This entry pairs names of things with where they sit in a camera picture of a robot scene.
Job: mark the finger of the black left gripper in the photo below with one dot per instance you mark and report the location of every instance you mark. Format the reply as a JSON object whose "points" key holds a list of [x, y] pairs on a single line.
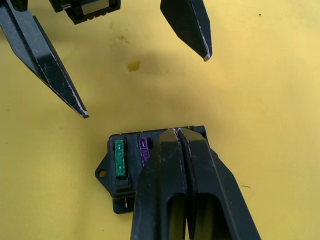
{"points": [[190, 22]]}

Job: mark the green blade fuse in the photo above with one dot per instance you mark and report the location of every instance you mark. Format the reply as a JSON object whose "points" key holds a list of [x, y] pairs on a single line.
{"points": [[120, 160]]}

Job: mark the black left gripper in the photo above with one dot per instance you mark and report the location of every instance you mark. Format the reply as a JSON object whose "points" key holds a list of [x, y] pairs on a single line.
{"points": [[85, 10]]}

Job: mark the purple blade fuse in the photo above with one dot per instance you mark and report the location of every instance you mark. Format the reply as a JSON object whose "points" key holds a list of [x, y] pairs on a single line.
{"points": [[143, 153]]}

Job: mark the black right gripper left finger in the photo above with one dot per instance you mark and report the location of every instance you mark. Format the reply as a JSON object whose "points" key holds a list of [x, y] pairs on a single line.
{"points": [[160, 175]]}

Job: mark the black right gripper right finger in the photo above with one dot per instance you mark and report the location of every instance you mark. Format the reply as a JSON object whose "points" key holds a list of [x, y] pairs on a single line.
{"points": [[212, 180]]}

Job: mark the black fuse box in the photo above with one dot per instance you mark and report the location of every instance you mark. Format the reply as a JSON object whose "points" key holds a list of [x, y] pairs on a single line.
{"points": [[111, 175]]}

